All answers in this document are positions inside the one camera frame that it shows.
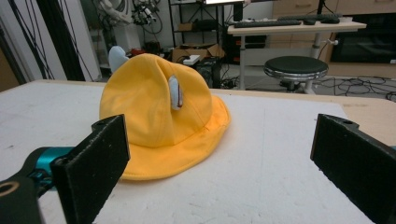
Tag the white foam table mat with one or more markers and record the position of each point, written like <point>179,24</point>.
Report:
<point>249,174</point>

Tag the white office desk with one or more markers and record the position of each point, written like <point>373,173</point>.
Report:
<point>292,29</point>

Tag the white robot figure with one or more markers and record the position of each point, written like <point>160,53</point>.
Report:
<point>120,18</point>

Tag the black metal shelf rack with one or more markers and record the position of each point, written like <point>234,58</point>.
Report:
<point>199,25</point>

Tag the yellow bucket hat with ears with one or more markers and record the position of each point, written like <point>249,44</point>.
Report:
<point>155,124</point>

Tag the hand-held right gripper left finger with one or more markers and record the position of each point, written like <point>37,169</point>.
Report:
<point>93,168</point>

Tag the black round stool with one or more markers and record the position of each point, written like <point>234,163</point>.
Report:
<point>295,67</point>

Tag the black keyboard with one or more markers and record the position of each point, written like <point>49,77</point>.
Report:
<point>267,23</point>
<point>308,17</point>

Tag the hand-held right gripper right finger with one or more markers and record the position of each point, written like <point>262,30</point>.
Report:
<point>355,165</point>

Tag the black glass-front cabinet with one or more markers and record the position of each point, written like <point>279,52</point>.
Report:
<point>364,40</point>

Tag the black computer mouse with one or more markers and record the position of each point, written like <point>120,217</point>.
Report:
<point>330,20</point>
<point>309,22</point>

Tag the open cardboard box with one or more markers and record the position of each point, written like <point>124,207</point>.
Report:
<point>196,51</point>

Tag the black upright stand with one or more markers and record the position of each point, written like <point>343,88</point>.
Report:
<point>62,40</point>

